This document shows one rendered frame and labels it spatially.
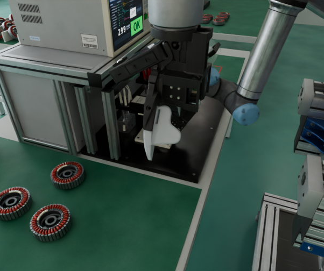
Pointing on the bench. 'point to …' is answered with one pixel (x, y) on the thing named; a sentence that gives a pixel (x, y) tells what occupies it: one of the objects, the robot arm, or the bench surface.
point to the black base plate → (204, 145)
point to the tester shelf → (62, 62)
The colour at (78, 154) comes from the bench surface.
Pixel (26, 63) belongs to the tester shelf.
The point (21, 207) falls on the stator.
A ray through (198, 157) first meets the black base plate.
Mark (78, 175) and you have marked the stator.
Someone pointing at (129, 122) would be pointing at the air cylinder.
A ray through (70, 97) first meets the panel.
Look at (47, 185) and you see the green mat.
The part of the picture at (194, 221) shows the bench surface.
